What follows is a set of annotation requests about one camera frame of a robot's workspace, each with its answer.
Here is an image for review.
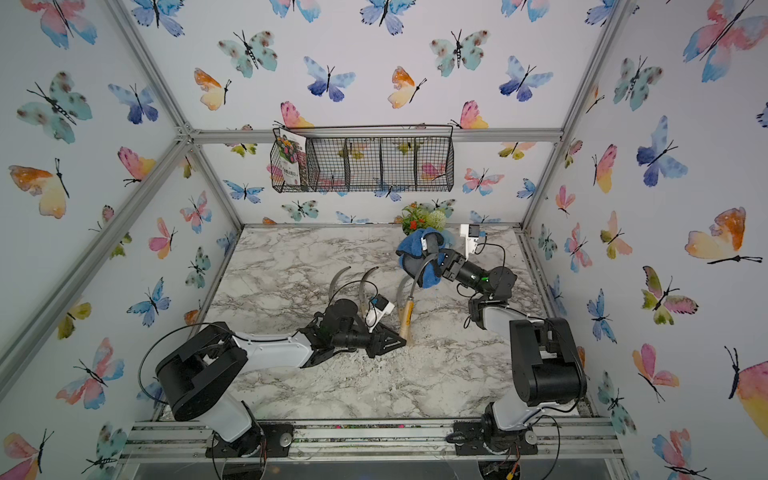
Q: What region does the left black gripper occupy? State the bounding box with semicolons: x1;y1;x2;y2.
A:
331;325;406;361

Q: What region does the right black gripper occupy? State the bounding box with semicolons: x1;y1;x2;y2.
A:
425;250;491;302

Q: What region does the blue grey rag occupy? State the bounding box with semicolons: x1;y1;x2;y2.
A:
396;227;449;289

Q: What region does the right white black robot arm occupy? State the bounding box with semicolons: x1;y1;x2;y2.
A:
396;229;588;453

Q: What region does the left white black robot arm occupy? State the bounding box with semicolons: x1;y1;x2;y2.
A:
155;299;407;458

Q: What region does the white pot with plant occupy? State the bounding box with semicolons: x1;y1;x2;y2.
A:
395;203;447;236

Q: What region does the seed packet in basket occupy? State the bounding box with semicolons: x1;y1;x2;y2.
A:
276;129;306;186

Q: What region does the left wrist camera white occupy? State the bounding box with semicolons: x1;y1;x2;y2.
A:
365;294;395;332

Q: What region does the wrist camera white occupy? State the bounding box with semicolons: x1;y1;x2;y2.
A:
365;294;395;332
459;223;487;259

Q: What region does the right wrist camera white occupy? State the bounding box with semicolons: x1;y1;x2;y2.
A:
459;223;487;259

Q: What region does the black wire wall basket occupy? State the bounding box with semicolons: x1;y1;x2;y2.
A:
269;124;455;195

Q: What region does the aluminium front rail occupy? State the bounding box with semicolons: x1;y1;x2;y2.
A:
119;417;624;464

